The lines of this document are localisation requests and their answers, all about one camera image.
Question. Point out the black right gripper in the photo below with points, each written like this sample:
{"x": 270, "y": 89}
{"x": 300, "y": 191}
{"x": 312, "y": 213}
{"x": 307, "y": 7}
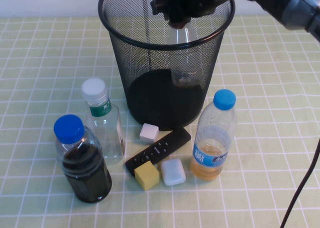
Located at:
{"x": 200, "y": 0}

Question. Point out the brown tea bottle white cap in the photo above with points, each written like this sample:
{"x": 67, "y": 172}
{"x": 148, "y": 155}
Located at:
{"x": 181, "y": 35}

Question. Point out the clear bottle green label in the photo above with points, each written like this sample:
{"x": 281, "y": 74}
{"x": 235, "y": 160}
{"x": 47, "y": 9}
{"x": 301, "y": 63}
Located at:
{"x": 102, "y": 127}

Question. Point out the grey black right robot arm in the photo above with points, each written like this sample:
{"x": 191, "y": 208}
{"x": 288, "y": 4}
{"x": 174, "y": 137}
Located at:
{"x": 295, "y": 10}

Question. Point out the black mesh wastebasket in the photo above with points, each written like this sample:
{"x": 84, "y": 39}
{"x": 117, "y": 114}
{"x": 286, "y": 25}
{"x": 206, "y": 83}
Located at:
{"x": 160, "y": 107}

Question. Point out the white cube block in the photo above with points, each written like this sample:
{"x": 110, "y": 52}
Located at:
{"x": 148, "y": 132}

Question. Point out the black remote control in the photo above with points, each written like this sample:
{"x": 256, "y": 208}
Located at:
{"x": 165, "y": 145}

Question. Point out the yellow liquid bottle light-blue cap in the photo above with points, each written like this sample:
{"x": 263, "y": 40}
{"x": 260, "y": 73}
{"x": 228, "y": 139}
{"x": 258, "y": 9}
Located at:
{"x": 212, "y": 142}

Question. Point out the white rounded earbud case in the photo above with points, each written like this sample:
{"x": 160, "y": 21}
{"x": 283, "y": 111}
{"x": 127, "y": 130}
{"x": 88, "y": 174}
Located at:
{"x": 173, "y": 172}

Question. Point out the yellow cube block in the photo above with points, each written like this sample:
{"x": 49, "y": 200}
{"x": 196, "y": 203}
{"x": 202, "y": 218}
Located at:
{"x": 147, "y": 175}

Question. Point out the dark liquid bottle blue cap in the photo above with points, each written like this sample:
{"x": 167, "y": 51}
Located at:
{"x": 85, "y": 173}

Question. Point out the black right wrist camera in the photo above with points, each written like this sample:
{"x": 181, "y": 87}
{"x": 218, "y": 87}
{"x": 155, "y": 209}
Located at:
{"x": 157, "y": 5}

